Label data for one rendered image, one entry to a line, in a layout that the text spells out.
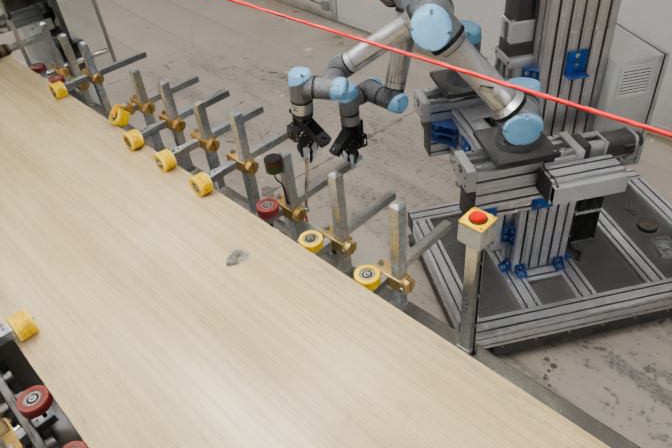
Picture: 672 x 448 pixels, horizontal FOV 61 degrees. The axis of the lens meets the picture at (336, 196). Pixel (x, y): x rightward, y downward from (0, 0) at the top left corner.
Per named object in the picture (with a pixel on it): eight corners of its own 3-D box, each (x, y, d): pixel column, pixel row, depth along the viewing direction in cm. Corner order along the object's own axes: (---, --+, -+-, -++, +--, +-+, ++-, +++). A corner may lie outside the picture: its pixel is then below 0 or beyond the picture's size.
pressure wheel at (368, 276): (355, 289, 182) (352, 264, 175) (379, 287, 182) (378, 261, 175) (357, 309, 176) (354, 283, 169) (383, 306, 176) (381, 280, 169)
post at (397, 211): (399, 308, 193) (396, 198, 163) (407, 314, 191) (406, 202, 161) (392, 314, 191) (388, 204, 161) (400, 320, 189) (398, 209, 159)
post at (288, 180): (301, 249, 224) (283, 147, 194) (307, 253, 222) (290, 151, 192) (294, 254, 222) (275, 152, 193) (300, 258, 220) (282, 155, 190)
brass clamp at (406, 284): (384, 267, 189) (383, 256, 186) (416, 287, 181) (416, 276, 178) (371, 277, 186) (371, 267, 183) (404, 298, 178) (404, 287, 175)
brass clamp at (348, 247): (331, 232, 203) (329, 222, 200) (358, 249, 195) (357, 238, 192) (318, 242, 200) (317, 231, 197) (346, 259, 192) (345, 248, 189)
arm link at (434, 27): (549, 111, 181) (436, -17, 164) (552, 136, 170) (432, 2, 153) (517, 131, 188) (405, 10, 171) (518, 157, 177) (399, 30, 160)
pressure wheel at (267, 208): (273, 217, 214) (268, 193, 207) (287, 226, 210) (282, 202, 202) (256, 228, 210) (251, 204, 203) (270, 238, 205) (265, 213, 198)
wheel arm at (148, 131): (225, 94, 267) (224, 87, 265) (230, 96, 265) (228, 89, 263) (131, 141, 241) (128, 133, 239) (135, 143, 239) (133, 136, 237)
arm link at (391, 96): (440, -26, 191) (411, 113, 212) (415, -31, 198) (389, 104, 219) (418, -28, 183) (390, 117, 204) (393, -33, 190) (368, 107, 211)
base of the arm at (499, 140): (526, 126, 204) (529, 101, 198) (546, 148, 192) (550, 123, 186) (486, 133, 203) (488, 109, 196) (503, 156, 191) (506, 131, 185)
